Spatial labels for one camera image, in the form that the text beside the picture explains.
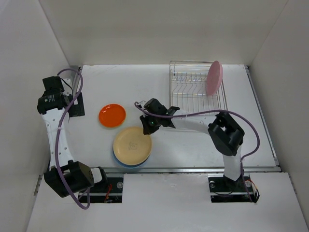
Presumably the tan beige plate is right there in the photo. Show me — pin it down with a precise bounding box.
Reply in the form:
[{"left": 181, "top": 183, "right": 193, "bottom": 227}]
[{"left": 113, "top": 127, "right": 152, "bottom": 166}]

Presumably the green plate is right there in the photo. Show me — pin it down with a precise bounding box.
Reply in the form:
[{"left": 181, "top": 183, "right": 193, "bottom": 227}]
[{"left": 101, "top": 118, "right": 125, "bottom": 129}]

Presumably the orange plate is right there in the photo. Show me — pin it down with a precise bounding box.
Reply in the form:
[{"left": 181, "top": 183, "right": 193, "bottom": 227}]
[{"left": 98, "top": 104, "right": 126, "bottom": 128}]

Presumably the blue plate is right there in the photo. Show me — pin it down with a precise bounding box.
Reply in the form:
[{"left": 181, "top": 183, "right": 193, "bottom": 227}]
[{"left": 112, "top": 152, "right": 150, "bottom": 167}]

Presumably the metal wire dish rack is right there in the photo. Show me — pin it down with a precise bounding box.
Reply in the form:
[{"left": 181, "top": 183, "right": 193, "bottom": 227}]
[{"left": 169, "top": 60, "right": 228, "bottom": 113}]

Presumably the pink plate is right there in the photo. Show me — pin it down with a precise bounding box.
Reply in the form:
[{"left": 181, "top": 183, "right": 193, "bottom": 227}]
[{"left": 206, "top": 60, "right": 223, "bottom": 95}]

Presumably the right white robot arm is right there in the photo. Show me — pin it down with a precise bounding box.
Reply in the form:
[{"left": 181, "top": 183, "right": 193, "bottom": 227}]
[{"left": 134, "top": 98, "right": 244, "bottom": 190}]

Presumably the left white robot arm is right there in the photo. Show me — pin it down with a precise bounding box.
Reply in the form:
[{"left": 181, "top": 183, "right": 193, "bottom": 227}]
[{"left": 37, "top": 76, "right": 108, "bottom": 198}]

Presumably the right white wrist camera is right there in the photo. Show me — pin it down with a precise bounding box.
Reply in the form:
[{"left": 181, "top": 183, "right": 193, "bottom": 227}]
[{"left": 135, "top": 101, "right": 146, "bottom": 108}]

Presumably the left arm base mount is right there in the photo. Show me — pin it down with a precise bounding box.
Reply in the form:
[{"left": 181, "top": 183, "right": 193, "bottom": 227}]
[{"left": 90, "top": 175, "right": 124, "bottom": 203}]

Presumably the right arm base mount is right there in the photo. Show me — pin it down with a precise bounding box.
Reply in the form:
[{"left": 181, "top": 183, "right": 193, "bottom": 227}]
[{"left": 208, "top": 176, "right": 260, "bottom": 203}]

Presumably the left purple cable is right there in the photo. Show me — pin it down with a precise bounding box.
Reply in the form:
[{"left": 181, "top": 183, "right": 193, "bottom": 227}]
[{"left": 55, "top": 68, "right": 91, "bottom": 210}]

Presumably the aluminium table rail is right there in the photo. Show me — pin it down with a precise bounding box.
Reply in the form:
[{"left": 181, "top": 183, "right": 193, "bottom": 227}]
[{"left": 33, "top": 64, "right": 282, "bottom": 196}]

